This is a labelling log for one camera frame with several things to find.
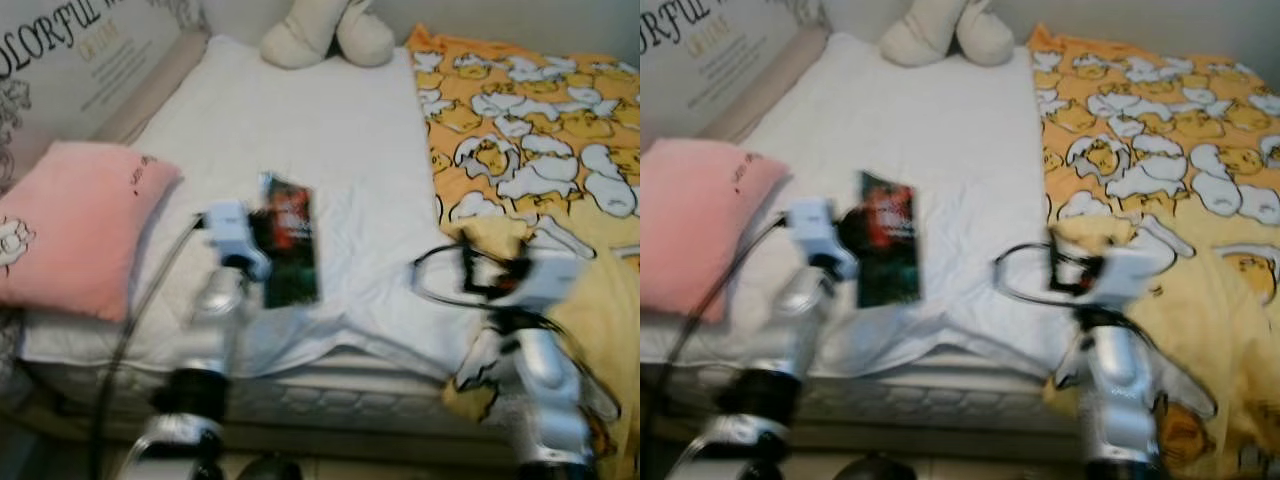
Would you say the black looped right wrist cable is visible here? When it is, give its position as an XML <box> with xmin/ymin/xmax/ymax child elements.
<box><xmin>992</xmin><ymin>239</ymin><xmax>1077</xmax><ymax>307</ymax></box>
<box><xmin>411</xmin><ymin>244</ymin><xmax>501</xmax><ymax>307</ymax></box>

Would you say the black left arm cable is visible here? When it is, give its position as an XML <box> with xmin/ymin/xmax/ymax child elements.
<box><xmin>640</xmin><ymin>214</ymin><xmax>791</xmax><ymax>443</ymax></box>
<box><xmin>88</xmin><ymin>214</ymin><xmax>207</xmax><ymax>480</ymax></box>

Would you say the dark book with red print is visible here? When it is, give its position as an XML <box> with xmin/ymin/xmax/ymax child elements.
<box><xmin>258</xmin><ymin>172</ymin><xmax>322</xmax><ymax>310</ymax></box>
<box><xmin>855</xmin><ymin>170</ymin><xmax>924</xmax><ymax>310</ymax></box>

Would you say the pink pillow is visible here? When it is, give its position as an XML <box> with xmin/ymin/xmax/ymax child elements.
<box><xmin>640</xmin><ymin>138</ymin><xmax>792</xmax><ymax>324</ymax></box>
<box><xmin>0</xmin><ymin>140</ymin><xmax>184</xmax><ymax>323</ymax></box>

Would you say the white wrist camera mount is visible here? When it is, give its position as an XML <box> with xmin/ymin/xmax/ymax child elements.
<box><xmin>515</xmin><ymin>250</ymin><xmax>591</xmax><ymax>312</ymax></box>
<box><xmin>200</xmin><ymin>200</ymin><xmax>271</xmax><ymax>282</ymax></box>
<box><xmin>1095</xmin><ymin>240</ymin><xmax>1177</xmax><ymax>307</ymax></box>
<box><xmin>785</xmin><ymin>197</ymin><xmax>859</xmax><ymax>282</ymax></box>

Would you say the orange yellow cartoon blanket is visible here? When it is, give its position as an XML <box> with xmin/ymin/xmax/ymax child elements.
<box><xmin>1028</xmin><ymin>22</ymin><xmax>1280</xmax><ymax>480</ymax></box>
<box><xmin>405</xmin><ymin>22</ymin><xmax>641</xmax><ymax>480</ymax></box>

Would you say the grey quilted mattress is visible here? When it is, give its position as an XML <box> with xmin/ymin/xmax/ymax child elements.
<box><xmin>640</xmin><ymin>345</ymin><xmax>1093</xmax><ymax>443</ymax></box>
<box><xmin>18</xmin><ymin>345</ymin><xmax>523</xmax><ymax>443</ymax></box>

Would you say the white bed sheet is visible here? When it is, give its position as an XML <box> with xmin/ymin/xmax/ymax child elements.
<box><xmin>640</xmin><ymin>32</ymin><xmax>1079</xmax><ymax>383</ymax></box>
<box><xmin>20</xmin><ymin>35</ymin><xmax>473</xmax><ymax>383</ymax></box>

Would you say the cream plush toy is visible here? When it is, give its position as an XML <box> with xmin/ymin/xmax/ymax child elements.
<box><xmin>879</xmin><ymin>0</ymin><xmax>1017</xmax><ymax>69</ymax></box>
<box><xmin>259</xmin><ymin>0</ymin><xmax>397</xmax><ymax>71</ymax></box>

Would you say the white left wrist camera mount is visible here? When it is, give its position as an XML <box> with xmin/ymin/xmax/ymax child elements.
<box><xmin>200</xmin><ymin>200</ymin><xmax>271</xmax><ymax>282</ymax></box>
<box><xmin>785</xmin><ymin>197</ymin><xmax>859</xmax><ymax>282</ymax></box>

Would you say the robot left leg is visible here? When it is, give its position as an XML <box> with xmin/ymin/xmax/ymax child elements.
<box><xmin>234</xmin><ymin>454</ymin><xmax>302</xmax><ymax>480</ymax></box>
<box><xmin>834</xmin><ymin>451</ymin><xmax>907</xmax><ymax>480</ymax></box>

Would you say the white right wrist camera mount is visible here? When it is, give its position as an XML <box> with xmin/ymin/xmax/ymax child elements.
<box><xmin>1095</xmin><ymin>240</ymin><xmax>1177</xmax><ymax>307</ymax></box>
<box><xmin>515</xmin><ymin>250</ymin><xmax>591</xmax><ymax>312</ymax></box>

